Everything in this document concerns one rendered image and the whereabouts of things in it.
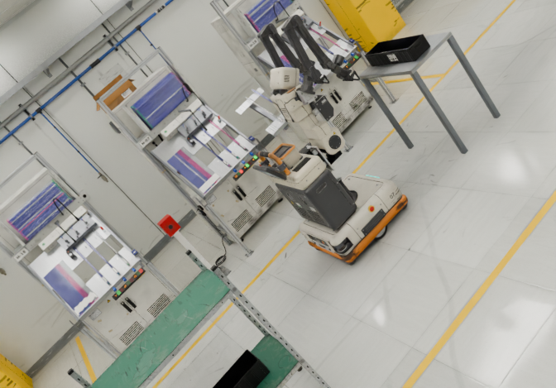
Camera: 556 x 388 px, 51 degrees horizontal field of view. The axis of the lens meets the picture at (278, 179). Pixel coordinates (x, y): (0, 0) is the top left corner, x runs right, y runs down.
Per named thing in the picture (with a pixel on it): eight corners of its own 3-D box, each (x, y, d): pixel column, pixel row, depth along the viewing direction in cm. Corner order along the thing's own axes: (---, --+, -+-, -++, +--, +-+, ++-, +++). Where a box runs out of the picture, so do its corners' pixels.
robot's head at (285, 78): (280, 88, 397) (280, 66, 395) (268, 89, 416) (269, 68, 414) (299, 89, 402) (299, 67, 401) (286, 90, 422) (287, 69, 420)
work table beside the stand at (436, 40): (465, 154, 438) (410, 70, 409) (408, 148, 501) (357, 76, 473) (500, 115, 448) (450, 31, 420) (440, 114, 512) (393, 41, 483)
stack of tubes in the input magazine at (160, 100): (191, 93, 547) (173, 71, 537) (152, 129, 533) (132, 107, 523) (187, 94, 558) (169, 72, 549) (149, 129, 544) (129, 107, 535)
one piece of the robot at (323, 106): (323, 125, 410) (306, 102, 402) (306, 124, 435) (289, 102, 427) (339, 110, 413) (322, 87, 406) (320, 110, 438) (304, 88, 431)
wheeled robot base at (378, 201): (352, 267, 411) (332, 243, 402) (311, 247, 468) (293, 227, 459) (412, 201, 426) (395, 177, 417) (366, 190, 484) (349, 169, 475)
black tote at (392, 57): (371, 66, 470) (364, 55, 466) (385, 53, 474) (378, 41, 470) (415, 61, 418) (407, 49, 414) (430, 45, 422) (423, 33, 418)
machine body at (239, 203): (287, 197, 584) (250, 151, 563) (239, 246, 565) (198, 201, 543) (261, 190, 643) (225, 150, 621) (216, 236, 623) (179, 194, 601)
